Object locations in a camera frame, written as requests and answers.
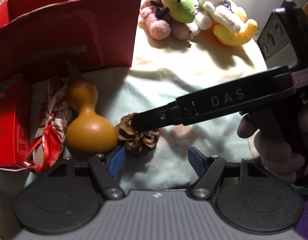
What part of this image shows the brown pine cone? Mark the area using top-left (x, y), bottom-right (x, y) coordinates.
top-left (115, 113), bottom-right (161, 156)

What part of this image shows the orange brown gourd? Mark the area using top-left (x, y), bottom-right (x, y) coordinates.
top-left (65, 78), bottom-right (117, 159)

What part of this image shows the right hand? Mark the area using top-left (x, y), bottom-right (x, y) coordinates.
top-left (237, 102), bottom-right (308, 184)

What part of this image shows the yellow plush toy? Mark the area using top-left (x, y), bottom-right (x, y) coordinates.
top-left (213, 7), bottom-right (258, 46)

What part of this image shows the patterned pouch red ribbon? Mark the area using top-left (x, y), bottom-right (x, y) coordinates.
top-left (23, 77), bottom-right (72, 174)

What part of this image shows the white cream plush toy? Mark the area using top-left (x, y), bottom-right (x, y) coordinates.
top-left (193, 0), bottom-right (238, 31)

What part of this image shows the pink plush toy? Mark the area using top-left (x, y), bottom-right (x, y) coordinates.
top-left (139, 0), bottom-right (200, 41)

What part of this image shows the green monkey plush toy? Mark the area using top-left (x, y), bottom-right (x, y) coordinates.
top-left (150, 0), bottom-right (196, 23)

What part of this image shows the large red cardboard box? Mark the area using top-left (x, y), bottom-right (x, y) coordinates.
top-left (0, 0), bottom-right (142, 81)

